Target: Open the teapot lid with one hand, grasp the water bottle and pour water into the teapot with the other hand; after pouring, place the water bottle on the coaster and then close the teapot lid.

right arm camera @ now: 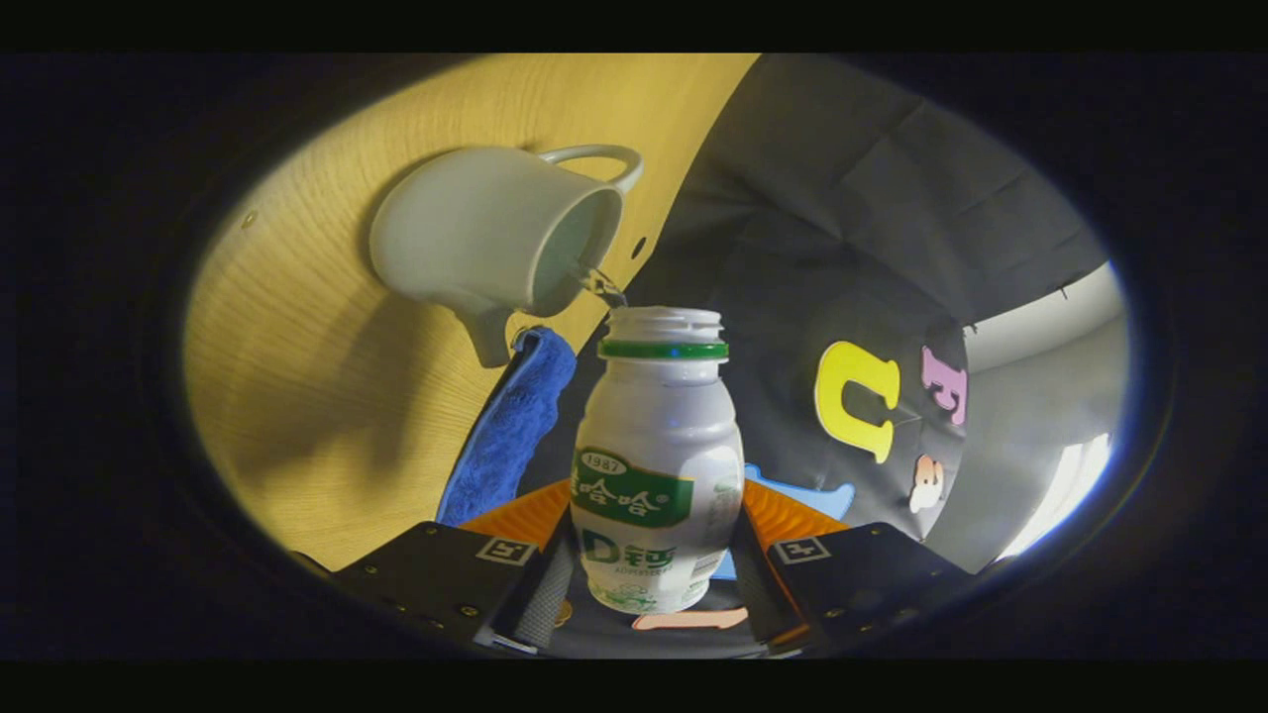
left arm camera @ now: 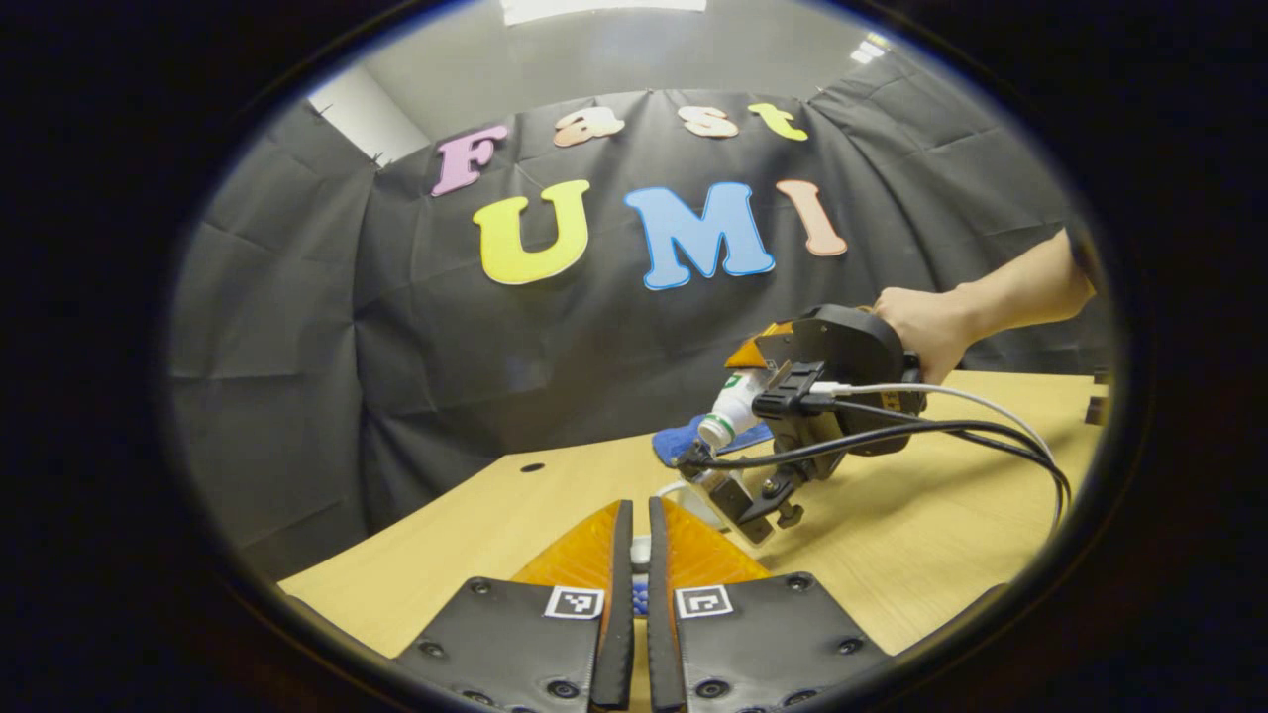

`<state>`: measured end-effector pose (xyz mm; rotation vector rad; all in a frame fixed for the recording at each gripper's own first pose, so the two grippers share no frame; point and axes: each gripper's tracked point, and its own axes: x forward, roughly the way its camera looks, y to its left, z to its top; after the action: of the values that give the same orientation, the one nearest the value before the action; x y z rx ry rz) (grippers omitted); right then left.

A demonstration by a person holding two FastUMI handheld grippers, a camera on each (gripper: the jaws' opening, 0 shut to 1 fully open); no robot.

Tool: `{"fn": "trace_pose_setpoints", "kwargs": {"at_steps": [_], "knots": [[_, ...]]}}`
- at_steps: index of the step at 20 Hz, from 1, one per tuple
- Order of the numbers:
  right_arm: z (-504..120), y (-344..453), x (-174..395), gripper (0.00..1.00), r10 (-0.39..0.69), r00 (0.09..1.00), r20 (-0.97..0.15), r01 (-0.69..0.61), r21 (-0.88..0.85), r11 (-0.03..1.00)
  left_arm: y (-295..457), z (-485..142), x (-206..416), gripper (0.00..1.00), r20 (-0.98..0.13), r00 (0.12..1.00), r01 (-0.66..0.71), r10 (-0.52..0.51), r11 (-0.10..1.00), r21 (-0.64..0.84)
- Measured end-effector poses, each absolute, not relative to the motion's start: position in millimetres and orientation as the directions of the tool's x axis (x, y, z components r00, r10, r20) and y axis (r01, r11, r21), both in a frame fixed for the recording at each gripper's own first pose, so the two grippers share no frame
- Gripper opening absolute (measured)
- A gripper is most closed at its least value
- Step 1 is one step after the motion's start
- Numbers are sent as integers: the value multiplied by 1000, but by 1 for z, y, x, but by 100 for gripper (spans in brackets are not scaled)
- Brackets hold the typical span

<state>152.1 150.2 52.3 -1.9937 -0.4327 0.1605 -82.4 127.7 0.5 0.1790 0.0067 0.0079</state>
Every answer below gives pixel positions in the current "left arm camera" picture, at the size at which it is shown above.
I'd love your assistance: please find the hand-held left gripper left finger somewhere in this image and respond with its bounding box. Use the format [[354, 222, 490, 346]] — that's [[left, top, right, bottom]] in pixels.
[[391, 500, 635, 713]]

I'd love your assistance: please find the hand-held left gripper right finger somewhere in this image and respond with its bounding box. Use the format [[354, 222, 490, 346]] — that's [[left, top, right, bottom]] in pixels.
[[647, 497, 893, 713]]

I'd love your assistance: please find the white teacup lid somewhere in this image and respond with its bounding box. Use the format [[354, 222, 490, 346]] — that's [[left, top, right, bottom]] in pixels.
[[630, 535, 653, 617]]

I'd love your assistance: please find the white green-label water bottle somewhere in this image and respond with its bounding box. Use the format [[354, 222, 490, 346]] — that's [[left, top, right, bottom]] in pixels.
[[696, 368, 776, 449]]

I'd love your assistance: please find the blue towel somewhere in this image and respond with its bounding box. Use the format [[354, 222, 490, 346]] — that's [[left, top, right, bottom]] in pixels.
[[652, 414, 776, 468]]

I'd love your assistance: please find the black backdrop cloth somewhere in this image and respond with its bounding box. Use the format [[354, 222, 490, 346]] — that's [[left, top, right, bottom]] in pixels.
[[168, 54, 1115, 580]]

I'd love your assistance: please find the large ceiling light panel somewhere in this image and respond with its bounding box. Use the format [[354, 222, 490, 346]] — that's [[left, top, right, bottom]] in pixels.
[[500, 0, 709, 26]]

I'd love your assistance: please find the white cable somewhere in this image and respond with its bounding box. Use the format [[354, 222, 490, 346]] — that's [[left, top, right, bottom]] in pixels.
[[807, 381, 1059, 471]]

